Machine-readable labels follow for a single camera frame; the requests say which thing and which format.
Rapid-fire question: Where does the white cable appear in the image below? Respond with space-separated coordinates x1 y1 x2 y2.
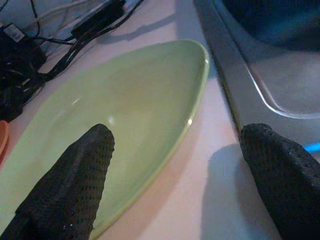
24 0 87 27

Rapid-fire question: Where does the black electronic device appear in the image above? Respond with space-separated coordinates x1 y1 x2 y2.
0 23 48 123

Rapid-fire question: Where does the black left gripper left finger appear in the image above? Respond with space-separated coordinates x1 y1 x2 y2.
0 123 116 240

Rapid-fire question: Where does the orange dish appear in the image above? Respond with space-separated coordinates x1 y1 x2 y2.
0 120 10 163

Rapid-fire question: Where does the long black cable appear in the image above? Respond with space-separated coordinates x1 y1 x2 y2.
37 0 145 81

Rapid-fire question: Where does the stainless steel sink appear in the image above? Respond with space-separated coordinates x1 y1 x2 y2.
193 0 320 161

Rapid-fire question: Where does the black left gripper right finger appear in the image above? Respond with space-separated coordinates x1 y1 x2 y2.
239 122 320 240

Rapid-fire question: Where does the light green plate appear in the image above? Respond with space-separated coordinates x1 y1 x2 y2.
0 39 210 240

